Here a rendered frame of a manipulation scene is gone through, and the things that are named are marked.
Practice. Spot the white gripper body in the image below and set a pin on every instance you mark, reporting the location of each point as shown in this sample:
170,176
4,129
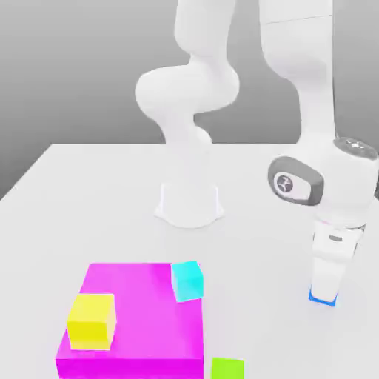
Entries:
336,247

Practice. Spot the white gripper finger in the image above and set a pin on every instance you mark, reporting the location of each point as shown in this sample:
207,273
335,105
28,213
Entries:
327,278

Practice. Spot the small blue cube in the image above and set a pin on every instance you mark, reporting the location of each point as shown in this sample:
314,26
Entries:
314,298

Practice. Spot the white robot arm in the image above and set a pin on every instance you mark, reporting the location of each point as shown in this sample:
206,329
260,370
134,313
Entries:
189,88

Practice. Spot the small green cube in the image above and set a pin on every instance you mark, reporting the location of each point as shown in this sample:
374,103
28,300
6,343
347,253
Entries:
227,369

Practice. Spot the small cyan cube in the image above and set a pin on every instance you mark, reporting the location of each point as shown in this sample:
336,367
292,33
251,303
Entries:
187,281

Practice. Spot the small yellow cube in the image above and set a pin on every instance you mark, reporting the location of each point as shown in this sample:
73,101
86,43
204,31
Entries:
88,322

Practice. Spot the large magenta box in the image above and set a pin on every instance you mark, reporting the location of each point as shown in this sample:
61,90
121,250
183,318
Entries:
148,331

